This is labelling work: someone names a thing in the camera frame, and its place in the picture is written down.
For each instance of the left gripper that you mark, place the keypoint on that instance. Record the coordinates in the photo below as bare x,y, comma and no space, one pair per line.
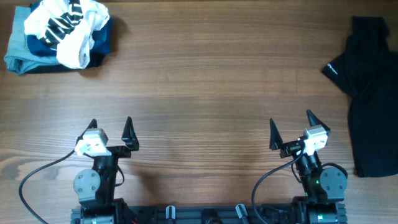
130,141

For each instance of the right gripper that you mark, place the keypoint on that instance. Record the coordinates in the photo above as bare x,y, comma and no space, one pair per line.
277,142

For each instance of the black polo shirt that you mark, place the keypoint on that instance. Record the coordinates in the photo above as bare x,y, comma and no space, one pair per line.
367,72

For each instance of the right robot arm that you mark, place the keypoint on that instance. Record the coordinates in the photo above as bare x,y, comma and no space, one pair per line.
324,184

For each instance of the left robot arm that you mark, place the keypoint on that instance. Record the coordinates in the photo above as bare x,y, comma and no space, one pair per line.
95,186

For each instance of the dark blue folded garment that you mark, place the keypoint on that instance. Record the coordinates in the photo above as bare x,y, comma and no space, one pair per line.
101,40

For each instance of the white shirt with black print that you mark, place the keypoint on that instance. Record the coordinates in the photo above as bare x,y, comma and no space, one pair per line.
71,28

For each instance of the light blue folded garment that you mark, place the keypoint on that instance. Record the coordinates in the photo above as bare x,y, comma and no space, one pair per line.
18,57

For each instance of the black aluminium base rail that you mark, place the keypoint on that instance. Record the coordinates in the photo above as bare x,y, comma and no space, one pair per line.
267,213

